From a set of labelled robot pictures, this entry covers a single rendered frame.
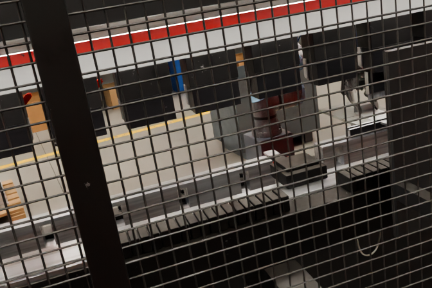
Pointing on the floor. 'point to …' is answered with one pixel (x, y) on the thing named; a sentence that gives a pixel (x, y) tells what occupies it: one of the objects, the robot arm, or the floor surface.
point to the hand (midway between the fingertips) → (367, 109)
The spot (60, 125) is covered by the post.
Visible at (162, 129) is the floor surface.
